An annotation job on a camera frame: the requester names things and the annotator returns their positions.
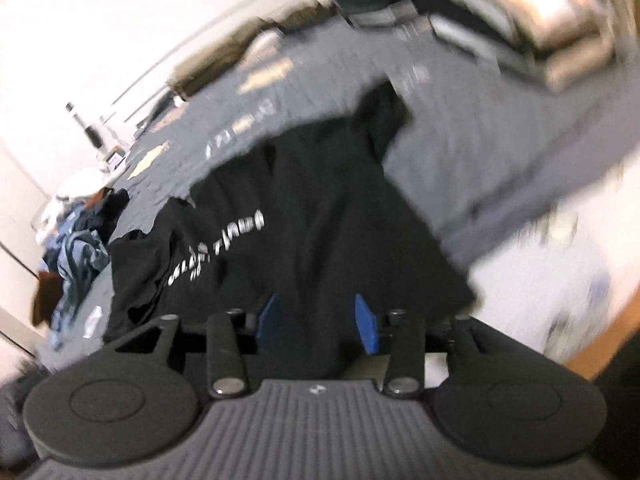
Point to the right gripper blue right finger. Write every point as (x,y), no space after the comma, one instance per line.
(400,336)

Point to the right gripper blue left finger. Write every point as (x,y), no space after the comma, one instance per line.
(231,336)

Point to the black printed t-shirt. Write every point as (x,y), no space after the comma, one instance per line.
(307,215)

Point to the pile of blue clothes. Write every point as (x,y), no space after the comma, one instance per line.
(78,253)

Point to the folded khaki clothes pile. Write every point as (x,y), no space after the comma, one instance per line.
(214,60)

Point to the stack of folded dark clothes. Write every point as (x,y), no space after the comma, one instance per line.
(478,26)

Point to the grey quilted bedspread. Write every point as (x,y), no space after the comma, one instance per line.
(471,135)

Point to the folded fleece blankets stack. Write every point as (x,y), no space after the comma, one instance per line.
(552,42)

